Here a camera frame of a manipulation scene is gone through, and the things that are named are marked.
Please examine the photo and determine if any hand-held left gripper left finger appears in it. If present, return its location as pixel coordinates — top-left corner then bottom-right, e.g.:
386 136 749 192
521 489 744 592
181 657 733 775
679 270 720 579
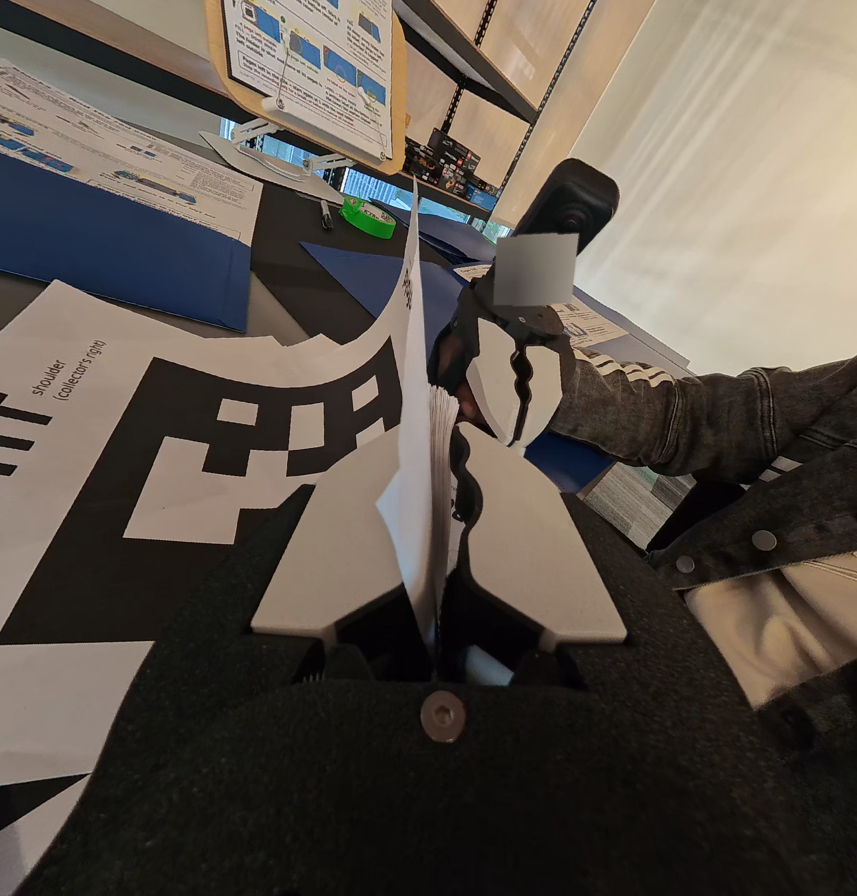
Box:
250 433 410 643

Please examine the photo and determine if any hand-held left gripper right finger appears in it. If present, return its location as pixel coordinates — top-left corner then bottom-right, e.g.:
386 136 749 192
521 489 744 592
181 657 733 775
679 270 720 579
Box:
446 422 629 648

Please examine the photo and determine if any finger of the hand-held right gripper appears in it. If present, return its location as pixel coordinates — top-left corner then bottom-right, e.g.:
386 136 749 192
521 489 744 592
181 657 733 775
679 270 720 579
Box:
520 335 578 449
465 321 527 446

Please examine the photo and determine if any stack of printed paper sheets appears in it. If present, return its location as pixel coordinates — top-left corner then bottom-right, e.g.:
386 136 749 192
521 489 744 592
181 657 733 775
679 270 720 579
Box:
0 175 471 841

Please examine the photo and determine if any dark desk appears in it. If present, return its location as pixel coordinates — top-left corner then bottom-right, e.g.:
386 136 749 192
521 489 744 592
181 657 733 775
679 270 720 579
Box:
0 21 692 505

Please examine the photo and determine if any person's right hand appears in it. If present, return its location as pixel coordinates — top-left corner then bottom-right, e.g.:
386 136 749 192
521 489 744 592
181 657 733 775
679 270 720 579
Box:
428 286 497 436

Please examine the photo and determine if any row of dark boxes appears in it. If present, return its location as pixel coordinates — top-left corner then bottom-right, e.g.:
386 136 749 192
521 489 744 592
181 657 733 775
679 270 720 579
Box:
404 128 503 204

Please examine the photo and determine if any black metal shelf rack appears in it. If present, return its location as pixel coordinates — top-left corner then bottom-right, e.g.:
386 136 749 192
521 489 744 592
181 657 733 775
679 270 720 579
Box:
393 0 597 211

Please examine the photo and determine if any blue paper folder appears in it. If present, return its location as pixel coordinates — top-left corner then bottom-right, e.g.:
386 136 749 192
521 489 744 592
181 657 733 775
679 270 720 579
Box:
299 203 688 494
0 140 261 333

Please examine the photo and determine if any green tape roll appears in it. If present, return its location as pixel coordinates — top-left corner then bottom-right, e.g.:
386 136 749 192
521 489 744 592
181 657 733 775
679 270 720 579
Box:
339 196 399 240

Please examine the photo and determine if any person's torso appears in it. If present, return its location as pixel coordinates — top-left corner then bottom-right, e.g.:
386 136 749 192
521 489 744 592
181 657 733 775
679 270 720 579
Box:
646 448 857 715

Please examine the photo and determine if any wooden document stand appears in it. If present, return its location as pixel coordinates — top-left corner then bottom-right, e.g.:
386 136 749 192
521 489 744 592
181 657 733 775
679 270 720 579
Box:
199 0 408 184

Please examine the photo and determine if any person's black trouser leg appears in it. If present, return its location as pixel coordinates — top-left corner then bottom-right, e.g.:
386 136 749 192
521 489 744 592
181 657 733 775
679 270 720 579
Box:
754 647 857 896

